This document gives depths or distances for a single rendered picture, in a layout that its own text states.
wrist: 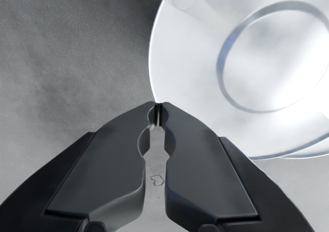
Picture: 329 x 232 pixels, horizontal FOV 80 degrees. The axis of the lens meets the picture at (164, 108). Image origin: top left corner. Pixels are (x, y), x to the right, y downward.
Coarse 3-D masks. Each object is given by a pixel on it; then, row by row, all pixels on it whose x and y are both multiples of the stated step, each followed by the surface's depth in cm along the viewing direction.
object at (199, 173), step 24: (168, 120) 10; (192, 120) 10; (168, 144) 10; (192, 144) 9; (216, 144) 9; (168, 168) 7; (192, 168) 7; (216, 168) 7; (168, 192) 7; (192, 192) 6; (216, 192) 6; (240, 192) 7; (168, 216) 7; (192, 216) 6; (216, 216) 6; (240, 216) 6
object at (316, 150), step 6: (318, 144) 30; (324, 144) 30; (306, 150) 30; (312, 150) 30; (318, 150) 30; (324, 150) 31; (288, 156) 31; (294, 156) 31; (300, 156) 31; (306, 156) 31; (312, 156) 30; (318, 156) 30
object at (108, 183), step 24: (120, 120) 10; (144, 120) 10; (96, 144) 8; (120, 144) 8; (144, 144) 10; (72, 168) 7; (96, 168) 7; (120, 168) 7; (144, 168) 7; (72, 192) 6; (96, 192) 6; (120, 192) 6; (144, 192) 8; (96, 216) 6; (120, 216) 7
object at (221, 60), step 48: (240, 0) 20; (288, 0) 20; (192, 48) 22; (240, 48) 21; (288, 48) 22; (192, 96) 25; (240, 96) 24; (288, 96) 24; (240, 144) 29; (288, 144) 29
